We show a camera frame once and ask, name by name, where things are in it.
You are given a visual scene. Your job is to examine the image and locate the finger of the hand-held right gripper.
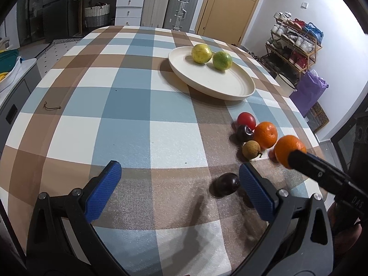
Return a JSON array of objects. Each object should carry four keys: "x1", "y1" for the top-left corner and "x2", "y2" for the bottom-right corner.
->
[{"x1": 287, "y1": 149, "x2": 353, "y2": 195}]

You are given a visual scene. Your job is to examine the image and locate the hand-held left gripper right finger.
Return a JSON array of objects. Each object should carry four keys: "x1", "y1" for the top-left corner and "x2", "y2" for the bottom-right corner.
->
[{"x1": 230, "y1": 163, "x2": 334, "y2": 276}]

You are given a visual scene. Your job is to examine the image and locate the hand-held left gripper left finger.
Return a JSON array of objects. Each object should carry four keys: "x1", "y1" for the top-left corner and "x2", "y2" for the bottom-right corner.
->
[{"x1": 27, "y1": 160, "x2": 130, "y2": 276}]

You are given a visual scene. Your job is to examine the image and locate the dark purple plum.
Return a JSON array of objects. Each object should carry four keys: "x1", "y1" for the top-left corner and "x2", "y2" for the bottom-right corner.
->
[{"x1": 211, "y1": 173, "x2": 240, "y2": 198}]

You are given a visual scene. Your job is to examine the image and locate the orange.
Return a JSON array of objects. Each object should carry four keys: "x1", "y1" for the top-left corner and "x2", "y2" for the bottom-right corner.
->
[
  {"x1": 273, "y1": 135, "x2": 307, "y2": 169},
  {"x1": 253, "y1": 121, "x2": 278, "y2": 149}
]

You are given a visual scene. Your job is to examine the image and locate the brown round fruit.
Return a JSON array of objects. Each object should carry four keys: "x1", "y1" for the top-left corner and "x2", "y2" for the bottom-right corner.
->
[{"x1": 242, "y1": 140, "x2": 262, "y2": 160}]

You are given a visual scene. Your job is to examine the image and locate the dark plum with calyx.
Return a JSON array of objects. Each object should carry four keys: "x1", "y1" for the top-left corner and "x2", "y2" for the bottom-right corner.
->
[{"x1": 236, "y1": 125, "x2": 255, "y2": 142}]

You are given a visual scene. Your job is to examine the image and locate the large red tomato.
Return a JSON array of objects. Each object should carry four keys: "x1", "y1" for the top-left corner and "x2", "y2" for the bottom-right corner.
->
[{"x1": 237, "y1": 112, "x2": 256, "y2": 130}]

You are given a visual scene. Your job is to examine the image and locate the cream round plate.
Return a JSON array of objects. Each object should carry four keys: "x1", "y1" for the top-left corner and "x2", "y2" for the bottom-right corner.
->
[{"x1": 168, "y1": 46, "x2": 256, "y2": 101}]

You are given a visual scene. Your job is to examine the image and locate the person's right hand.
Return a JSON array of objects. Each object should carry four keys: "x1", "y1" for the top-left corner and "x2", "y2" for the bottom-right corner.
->
[{"x1": 328, "y1": 203, "x2": 363, "y2": 238}]

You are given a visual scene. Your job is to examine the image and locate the patterned doormat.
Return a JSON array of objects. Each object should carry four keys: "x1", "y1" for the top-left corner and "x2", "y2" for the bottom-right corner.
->
[{"x1": 306, "y1": 101, "x2": 330, "y2": 134}]

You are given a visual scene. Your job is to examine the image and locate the checkered tablecloth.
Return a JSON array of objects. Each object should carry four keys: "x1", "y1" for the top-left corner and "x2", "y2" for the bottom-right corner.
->
[{"x1": 0, "y1": 25, "x2": 327, "y2": 276}]

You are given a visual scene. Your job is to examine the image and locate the purple plastic bag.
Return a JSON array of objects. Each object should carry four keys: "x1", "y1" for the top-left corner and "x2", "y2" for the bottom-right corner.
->
[{"x1": 289, "y1": 69, "x2": 329, "y2": 118}]

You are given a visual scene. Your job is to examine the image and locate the white bucket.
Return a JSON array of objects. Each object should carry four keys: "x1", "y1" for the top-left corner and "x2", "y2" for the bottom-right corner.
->
[{"x1": 274, "y1": 73, "x2": 296, "y2": 97}]

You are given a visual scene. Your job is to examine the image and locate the wooden shoe rack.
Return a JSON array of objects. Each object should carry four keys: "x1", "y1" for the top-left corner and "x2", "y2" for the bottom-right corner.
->
[{"x1": 264, "y1": 11, "x2": 322, "y2": 88}]

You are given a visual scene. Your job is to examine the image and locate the dark floor shoes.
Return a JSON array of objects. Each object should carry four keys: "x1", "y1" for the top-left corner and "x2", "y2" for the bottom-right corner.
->
[{"x1": 248, "y1": 51, "x2": 277, "y2": 74}]

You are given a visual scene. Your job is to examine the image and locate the grey low cabinet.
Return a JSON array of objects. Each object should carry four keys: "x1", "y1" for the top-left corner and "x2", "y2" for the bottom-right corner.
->
[{"x1": 0, "y1": 59, "x2": 41, "y2": 128}]

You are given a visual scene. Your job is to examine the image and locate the group of shoes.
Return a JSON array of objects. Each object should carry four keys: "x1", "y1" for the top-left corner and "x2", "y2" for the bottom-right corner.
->
[{"x1": 270, "y1": 11, "x2": 324, "y2": 69}]

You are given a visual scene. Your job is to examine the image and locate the green citrus fruit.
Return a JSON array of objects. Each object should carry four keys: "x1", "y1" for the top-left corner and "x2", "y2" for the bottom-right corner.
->
[{"x1": 212, "y1": 51, "x2": 233, "y2": 71}]

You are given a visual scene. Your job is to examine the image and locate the white storage bin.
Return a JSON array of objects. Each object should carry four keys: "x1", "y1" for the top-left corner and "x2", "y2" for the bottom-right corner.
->
[{"x1": 0, "y1": 57, "x2": 24, "y2": 92}]

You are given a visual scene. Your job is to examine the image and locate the yellow-green citrus fruit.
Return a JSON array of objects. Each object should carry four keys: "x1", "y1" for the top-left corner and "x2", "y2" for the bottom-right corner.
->
[{"x1": 191, "y1": 44, "x2": 213, "y2": 64}]

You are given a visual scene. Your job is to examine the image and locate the striped floor rug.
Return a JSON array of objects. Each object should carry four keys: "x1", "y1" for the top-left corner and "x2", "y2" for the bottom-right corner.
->
[{"x1": 34, "y1": 37, "x2": 84, "y2": 61}]

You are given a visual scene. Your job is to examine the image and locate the wicker basket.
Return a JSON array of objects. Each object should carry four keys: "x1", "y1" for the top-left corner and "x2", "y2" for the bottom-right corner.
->
[{"x1": 84, "y1": 3, "x2": 111, "y2": 29}]

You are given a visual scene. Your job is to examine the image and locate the wooden door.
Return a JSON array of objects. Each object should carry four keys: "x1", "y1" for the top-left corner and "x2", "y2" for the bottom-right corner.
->
[{"x1": 195, "y1": 0, "x2": 268, "y2": 45}]

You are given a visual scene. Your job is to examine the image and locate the dark glass cabinet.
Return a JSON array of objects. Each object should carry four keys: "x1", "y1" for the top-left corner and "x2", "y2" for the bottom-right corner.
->
[{"x1": 0, "y1": 0, "x2": 79, "y2": 49}]

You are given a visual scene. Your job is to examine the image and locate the white drawer cabinet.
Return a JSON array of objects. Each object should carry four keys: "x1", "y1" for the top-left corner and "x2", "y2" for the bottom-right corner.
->
[{"x1": 114, "y1": 0, "x2": 145, "y2": 26}]

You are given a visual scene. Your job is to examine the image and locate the beige suitcase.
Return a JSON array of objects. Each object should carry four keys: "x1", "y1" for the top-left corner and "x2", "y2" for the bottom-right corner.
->
[{"x1": 140, "y1": 0, "x2": 172, "y2": 29}]

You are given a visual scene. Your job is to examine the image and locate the silver suitcase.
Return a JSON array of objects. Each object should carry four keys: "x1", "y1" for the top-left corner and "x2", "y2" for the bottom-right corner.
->
[{"x1": 163, "y1": 0, "x2": 200, "y2": 32}]

